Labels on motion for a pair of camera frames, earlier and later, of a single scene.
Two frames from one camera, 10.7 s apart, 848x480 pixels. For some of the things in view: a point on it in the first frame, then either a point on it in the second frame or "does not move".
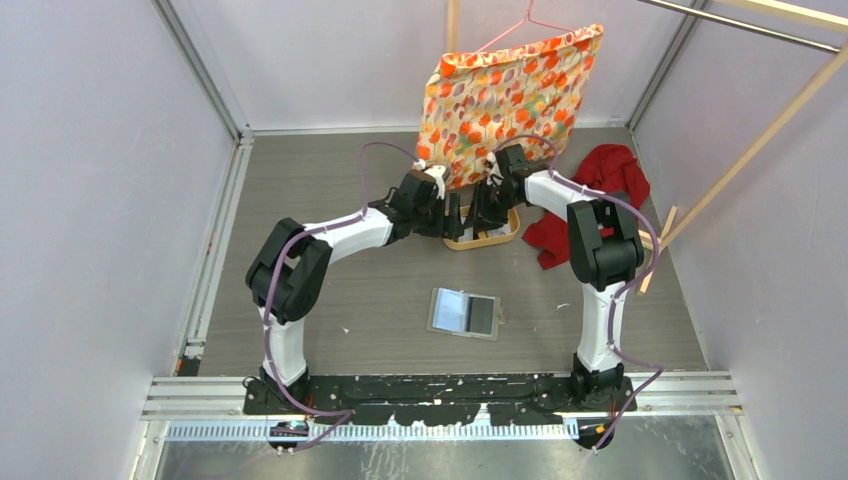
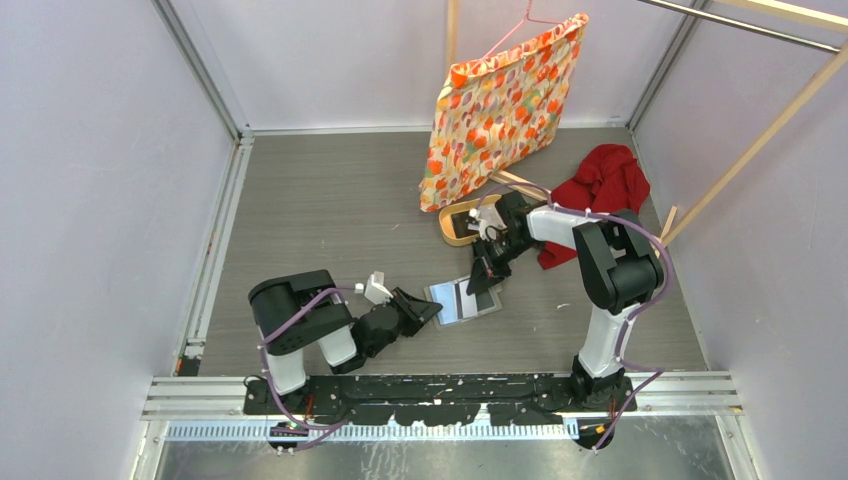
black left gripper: (437, 230) → (420, 311)
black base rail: (430, 400) does not move
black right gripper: (484, 217) → (486, 271)
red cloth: (612, 169) does not move
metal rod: (745, 25) does not move
